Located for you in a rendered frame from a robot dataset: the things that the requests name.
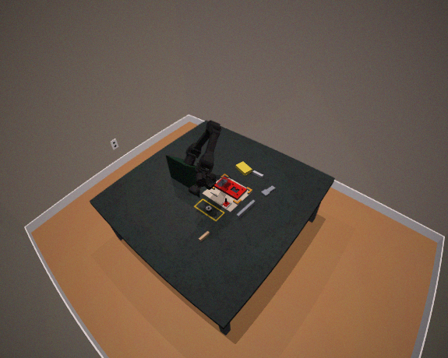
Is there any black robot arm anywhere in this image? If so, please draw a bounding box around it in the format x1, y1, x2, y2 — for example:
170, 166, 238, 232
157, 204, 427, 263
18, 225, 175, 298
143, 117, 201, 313
183, 121, 222, 190

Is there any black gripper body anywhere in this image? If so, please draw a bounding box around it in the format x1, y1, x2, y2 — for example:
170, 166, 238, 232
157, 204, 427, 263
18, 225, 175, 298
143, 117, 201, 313
189, 173, 216, 195

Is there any yellow rectangular block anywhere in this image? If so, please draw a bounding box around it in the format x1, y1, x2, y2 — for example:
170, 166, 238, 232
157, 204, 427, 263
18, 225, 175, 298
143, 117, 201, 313
235, 161, 252, 176

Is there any tan rectangular block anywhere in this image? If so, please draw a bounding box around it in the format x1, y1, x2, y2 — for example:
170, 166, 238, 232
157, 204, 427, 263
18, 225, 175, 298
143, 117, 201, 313
199, 231, 210, 242

